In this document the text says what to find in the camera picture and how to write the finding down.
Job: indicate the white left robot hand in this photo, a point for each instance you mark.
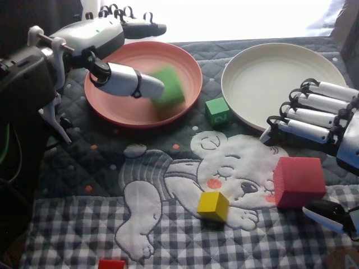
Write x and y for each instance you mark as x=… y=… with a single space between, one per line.
x=89 y=35

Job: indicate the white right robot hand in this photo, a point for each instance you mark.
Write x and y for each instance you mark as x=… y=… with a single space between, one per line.
x=317 y=112

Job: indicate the large green cube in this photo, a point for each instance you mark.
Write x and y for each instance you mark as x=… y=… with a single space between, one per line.
x=168 y=89

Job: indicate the white plate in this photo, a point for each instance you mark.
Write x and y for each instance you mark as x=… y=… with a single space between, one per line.
x=266 y=75

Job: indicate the pink plate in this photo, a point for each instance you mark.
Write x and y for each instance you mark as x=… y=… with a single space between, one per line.
x=131 y=112

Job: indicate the small green number cube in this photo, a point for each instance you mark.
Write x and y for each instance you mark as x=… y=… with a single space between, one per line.
x=217 y=112

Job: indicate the yellow block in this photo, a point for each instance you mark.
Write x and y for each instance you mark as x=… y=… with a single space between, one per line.
x=211 y=207

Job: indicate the small red block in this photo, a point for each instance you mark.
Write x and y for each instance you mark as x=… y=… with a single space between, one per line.
x=112 y=264

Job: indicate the grey quilt with bear print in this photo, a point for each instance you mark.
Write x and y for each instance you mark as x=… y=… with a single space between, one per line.
x=168 y=238

